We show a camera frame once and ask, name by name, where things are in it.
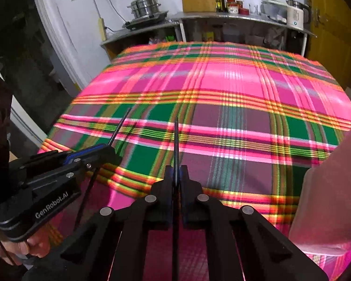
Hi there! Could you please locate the black induction cooker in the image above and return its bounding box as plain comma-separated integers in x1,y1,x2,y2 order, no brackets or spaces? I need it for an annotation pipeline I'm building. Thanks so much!
122,11,170,30

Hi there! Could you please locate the white electric kettle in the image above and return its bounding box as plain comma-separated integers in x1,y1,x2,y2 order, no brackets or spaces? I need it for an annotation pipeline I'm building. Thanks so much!
286,0,311,30

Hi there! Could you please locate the pink green plaid tablecloth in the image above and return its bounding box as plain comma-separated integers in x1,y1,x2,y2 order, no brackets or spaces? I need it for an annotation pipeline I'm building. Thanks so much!
37,41,351,281

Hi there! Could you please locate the pink plastic utensil holder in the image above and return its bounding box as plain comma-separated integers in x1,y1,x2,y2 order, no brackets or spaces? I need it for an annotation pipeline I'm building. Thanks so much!
288,124,351,259

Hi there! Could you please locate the black chopstick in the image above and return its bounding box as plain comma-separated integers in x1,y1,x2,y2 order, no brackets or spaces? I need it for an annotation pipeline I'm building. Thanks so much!
74,107,133,227
170,118,181,281

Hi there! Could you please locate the person's left hand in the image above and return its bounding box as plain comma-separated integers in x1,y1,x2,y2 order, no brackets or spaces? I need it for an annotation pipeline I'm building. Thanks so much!
0,231,52,266

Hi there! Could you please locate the yellow wooden door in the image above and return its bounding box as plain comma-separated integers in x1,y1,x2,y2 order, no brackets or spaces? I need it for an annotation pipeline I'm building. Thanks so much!
305,0,351,89

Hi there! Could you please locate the steel steamer pot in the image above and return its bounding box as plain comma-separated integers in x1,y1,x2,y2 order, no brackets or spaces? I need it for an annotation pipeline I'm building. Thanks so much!
127,0,162,18

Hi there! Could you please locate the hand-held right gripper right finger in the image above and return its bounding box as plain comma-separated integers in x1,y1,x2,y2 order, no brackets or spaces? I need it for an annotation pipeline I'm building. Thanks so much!
179,165,329,281

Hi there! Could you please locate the metal kitchen counter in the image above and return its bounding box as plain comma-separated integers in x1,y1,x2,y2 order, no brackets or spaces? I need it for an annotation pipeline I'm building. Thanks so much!
170,11,318,59

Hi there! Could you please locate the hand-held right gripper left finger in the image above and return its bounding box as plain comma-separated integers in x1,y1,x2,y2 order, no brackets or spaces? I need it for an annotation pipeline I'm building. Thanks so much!
22,165,174,281

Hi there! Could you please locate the white door frame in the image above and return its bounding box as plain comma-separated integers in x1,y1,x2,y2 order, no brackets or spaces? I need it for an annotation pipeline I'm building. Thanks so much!
30,0,86,95

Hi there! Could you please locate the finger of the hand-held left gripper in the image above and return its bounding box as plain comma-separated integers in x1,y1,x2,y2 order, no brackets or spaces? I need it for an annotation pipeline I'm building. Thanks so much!
20,156,122,192
10,144,117,177

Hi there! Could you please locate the low metal shelf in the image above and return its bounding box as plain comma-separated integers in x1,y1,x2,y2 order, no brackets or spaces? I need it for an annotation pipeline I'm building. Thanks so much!
100,20,185,61

